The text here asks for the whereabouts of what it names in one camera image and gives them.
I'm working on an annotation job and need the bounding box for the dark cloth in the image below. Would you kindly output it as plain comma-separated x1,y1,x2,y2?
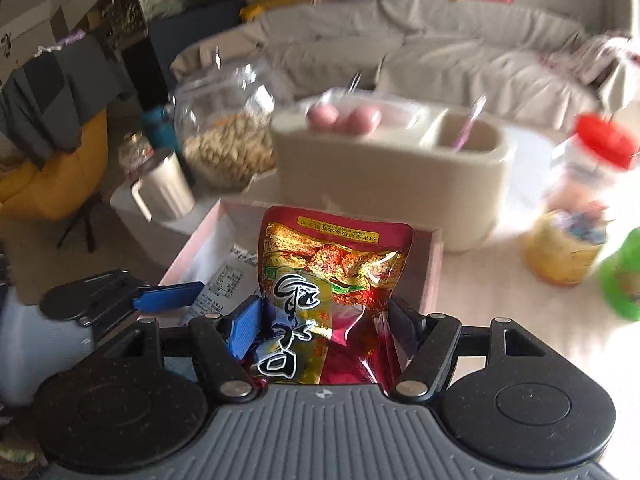
0,34,132,167

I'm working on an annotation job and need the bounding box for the gold and red snack packet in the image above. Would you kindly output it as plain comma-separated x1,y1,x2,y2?
256,205,416,387

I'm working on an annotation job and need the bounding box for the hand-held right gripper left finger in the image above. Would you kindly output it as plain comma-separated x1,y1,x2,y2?
127,296,264,403

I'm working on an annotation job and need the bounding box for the blue bottle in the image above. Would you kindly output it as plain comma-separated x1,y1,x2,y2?
141,105,177,152

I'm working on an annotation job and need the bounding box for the pink spoon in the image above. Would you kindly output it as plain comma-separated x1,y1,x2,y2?
451,94,488,152

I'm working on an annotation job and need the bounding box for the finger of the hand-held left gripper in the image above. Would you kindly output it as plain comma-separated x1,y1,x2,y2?
131,281,205,312

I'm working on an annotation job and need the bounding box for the red-lidded clear plastic jar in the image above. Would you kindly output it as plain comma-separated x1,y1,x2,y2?
521,113,640,289

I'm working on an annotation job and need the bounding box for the yellow bean bag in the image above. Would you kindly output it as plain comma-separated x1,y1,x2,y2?
0,109,109,222

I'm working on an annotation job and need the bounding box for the white printed packet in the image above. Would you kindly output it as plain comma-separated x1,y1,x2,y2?
191,241,262,322

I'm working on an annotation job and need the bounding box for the grey covered sofa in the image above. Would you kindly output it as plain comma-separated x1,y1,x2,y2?
169,0,640,132

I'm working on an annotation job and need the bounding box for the glass jar of peanuts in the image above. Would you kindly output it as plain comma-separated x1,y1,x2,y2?
171,56,279,192

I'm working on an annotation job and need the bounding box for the small clear jar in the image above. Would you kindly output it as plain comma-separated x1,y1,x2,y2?
119,131,154,172

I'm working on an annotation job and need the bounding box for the green candy dispenser jar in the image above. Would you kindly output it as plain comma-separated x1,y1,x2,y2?
597,227,640,322

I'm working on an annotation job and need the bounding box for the white mug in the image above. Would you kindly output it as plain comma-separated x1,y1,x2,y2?
130,149,197,224

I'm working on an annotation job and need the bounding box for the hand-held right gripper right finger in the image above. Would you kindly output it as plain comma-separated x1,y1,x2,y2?
389,299,547,403

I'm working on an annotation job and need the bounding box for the pink cardboard box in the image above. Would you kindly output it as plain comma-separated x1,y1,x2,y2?
159,198,445,317

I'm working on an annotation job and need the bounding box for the beige plastic organizer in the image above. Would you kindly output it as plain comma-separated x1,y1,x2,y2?
272,86,519,254

